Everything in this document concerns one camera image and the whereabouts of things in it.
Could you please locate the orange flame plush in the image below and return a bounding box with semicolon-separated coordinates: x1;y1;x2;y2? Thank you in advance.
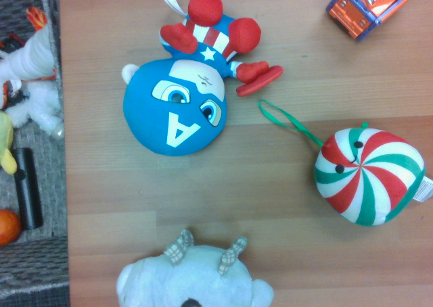
26;5;48;31

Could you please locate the white pig plush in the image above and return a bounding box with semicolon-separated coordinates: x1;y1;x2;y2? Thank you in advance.
116;229;275;307

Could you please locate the black cylinder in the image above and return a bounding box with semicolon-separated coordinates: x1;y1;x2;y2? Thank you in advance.
13;147;44;231

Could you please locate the blue yellow fish plush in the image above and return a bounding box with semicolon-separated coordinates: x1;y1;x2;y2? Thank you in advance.
0;110;18;175

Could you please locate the orange toy truck box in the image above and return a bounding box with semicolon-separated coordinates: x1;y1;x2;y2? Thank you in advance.
325;0;426;43

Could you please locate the red green peppermint plush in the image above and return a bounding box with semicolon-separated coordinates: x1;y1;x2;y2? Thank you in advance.
258;99;433;227

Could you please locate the grey wicker basket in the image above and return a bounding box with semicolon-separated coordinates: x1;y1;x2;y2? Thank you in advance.
0;0;71;307

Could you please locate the blue Captain America plush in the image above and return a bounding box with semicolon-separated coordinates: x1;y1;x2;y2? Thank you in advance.
121;0;284;157

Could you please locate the orange ball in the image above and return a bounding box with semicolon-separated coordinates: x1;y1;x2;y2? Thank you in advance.
0;208;23;247

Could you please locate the white sparkly plush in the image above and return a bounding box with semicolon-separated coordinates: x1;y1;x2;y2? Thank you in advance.
4;79;65;139

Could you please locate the white whale plush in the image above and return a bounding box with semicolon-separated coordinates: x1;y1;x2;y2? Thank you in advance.
0;16;57;85

